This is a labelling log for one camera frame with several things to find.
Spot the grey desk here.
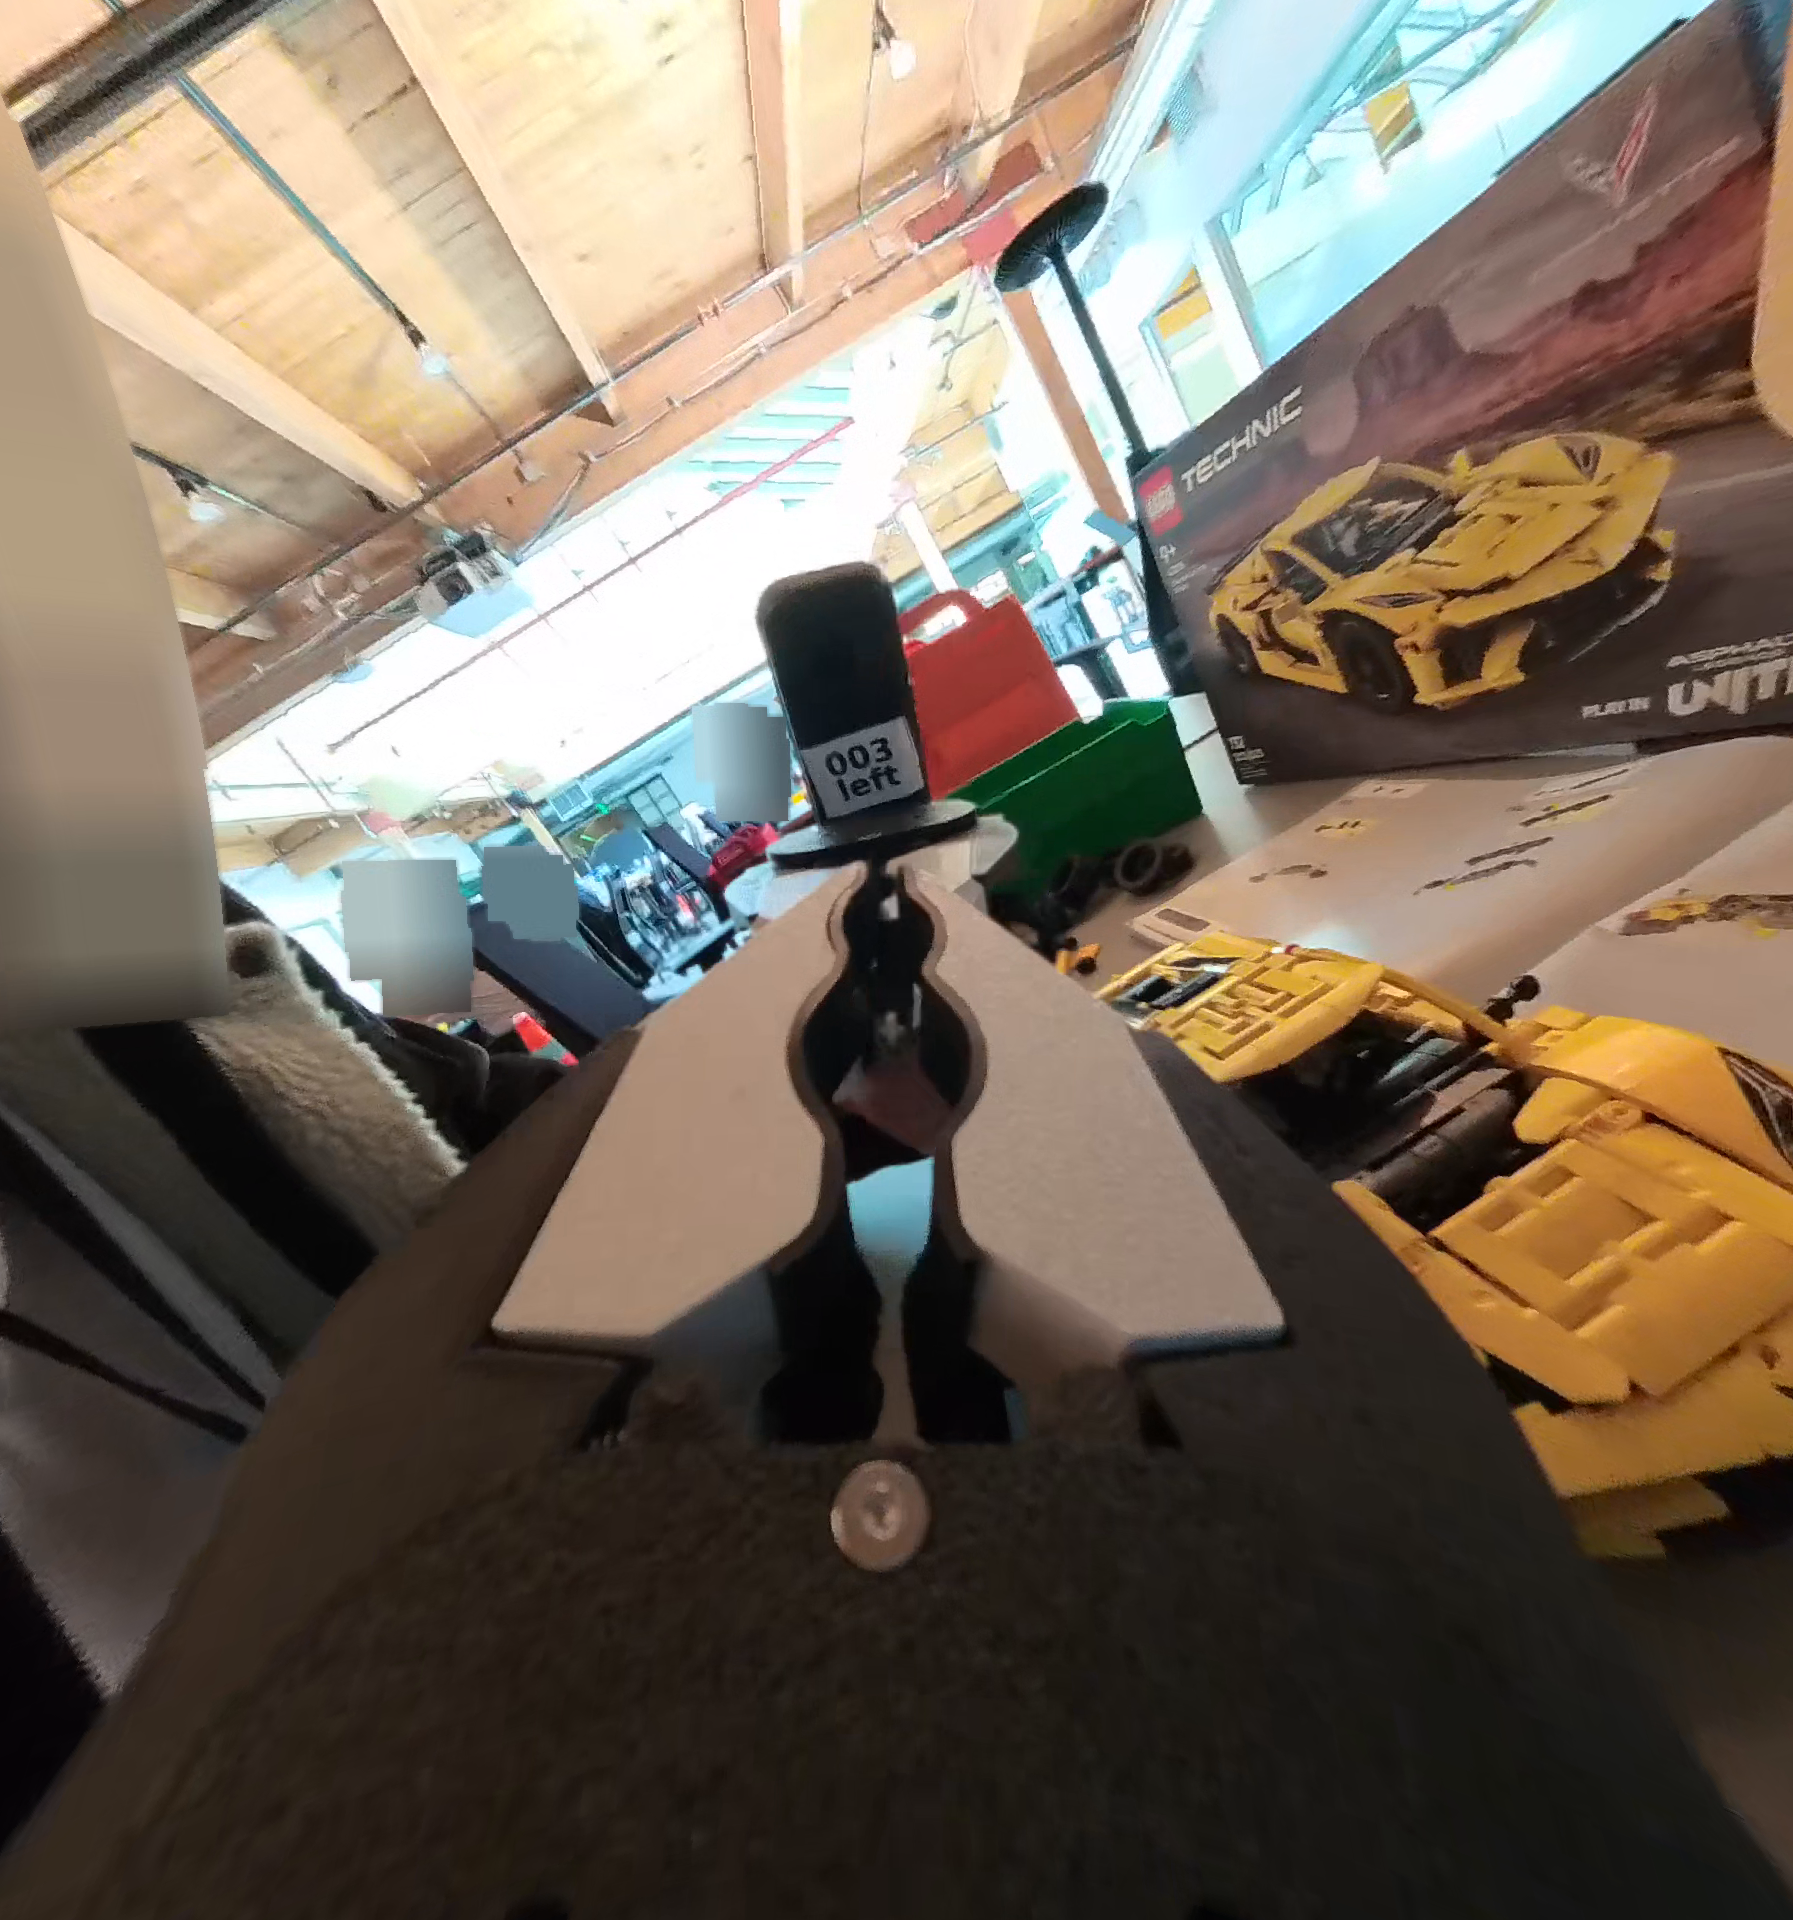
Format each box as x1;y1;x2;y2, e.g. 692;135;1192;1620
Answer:
970;719;1793;1920

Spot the black pole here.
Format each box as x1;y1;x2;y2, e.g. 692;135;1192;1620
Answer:
1061;277;1156;469

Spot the person's left hand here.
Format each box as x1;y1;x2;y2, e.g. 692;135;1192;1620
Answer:
833;1035;969;1159

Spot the open instruction booklet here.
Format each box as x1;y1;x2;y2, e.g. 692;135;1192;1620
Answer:
1129;732;1793;1060

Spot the green plastic bin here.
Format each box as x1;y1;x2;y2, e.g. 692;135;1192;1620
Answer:
948;695;1207;890

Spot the toy car set box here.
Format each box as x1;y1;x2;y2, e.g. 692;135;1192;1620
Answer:
1129;0;1793;789

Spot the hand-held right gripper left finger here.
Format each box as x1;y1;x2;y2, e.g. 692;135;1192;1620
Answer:
495;865;877;1406

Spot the black ribbed disc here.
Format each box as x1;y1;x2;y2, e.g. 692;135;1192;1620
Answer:
994;183;1111;292

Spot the ceiling mounted camera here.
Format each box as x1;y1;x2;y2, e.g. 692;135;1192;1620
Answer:
413;541;517;620

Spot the person's fleece-lined jacket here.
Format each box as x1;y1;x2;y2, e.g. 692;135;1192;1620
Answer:
0;885;585;1920

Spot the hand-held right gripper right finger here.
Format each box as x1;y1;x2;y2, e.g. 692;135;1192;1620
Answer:
891;867;1287;1414

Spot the yellow toy brick car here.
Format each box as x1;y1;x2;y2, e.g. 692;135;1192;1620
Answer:
1090;931;1793;1562

